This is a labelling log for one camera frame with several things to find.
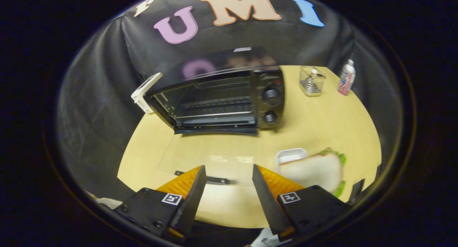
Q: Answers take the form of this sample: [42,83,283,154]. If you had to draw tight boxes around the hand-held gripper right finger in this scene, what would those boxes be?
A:
[252,164,353,240]

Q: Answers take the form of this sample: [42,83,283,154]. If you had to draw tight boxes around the white bottle with pink label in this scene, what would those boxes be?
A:
[338,58,356,96]

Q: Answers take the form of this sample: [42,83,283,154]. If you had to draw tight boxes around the black toaster oven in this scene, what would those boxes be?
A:
[143,47,287,186]

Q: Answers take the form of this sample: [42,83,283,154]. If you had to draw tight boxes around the wire mesh basket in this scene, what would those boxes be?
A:
[299,66,326,97]

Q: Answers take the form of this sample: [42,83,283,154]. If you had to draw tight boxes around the white box with grille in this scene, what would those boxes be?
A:
[131,72,163,114]

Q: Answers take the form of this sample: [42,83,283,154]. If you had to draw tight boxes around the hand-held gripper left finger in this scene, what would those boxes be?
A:
[114,165,207,240]

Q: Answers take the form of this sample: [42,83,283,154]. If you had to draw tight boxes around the toast lettuce sandwich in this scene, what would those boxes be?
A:
[279,148,347,198]

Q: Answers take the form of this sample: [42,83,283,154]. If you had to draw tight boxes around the small white tray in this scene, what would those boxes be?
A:
[275,148,308,174]

